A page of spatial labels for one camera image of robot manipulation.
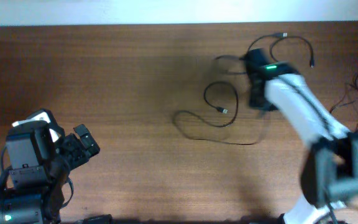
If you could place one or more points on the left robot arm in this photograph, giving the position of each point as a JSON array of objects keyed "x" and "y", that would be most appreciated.
[{"x": 31, "y": 188}]

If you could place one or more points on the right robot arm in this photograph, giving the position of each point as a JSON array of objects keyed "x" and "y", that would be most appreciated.
[{"x": 329, "y": 179}]

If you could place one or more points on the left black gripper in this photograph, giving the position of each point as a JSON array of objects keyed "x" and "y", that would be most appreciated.
[{"x": 74, "y": 149}]

